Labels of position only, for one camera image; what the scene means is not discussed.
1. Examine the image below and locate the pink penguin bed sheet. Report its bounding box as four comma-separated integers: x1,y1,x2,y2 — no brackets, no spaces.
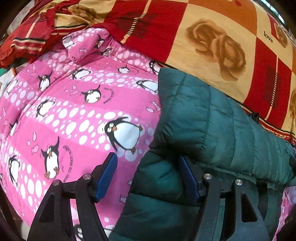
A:
0,27,296,241

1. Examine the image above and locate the red orange rose blanket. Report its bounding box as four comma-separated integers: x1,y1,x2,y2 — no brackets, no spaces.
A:
1,1,295,143

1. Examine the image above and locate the dark green puffer jacket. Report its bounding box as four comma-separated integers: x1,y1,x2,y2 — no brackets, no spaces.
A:
109,68,295,240

